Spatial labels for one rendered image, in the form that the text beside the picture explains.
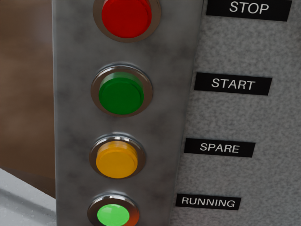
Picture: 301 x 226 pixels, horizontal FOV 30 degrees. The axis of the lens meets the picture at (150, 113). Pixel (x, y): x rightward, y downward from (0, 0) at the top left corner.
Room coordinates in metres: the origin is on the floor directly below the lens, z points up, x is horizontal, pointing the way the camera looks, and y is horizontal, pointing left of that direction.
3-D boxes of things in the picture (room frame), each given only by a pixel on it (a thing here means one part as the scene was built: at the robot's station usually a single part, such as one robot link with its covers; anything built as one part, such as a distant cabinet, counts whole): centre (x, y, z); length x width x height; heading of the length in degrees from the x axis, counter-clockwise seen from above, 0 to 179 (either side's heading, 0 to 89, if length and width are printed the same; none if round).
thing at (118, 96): (0.27, 0.02, 1.43); 0.03 x 0.01 x 0.03; 93
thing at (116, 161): (0.27, 0.02, 1.38); 0.03 x 0.01 x 0.03; 93
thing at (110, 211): (0.27, 0.02, 1.32); 0.02 x 0.01 x 0.02; 93
